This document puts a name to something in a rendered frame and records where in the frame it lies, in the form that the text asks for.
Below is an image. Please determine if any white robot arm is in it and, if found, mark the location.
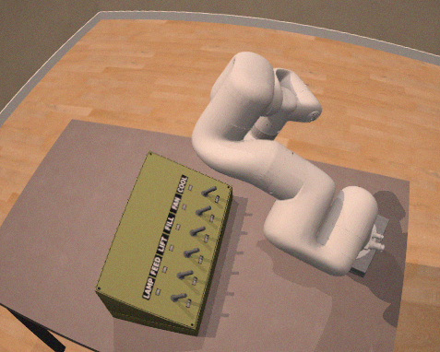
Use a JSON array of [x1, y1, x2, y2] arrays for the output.
[[192, 52, 385, 276]]

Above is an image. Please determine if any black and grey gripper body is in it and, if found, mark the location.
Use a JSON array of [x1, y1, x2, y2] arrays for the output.
[[244, 131, 260, 141]]

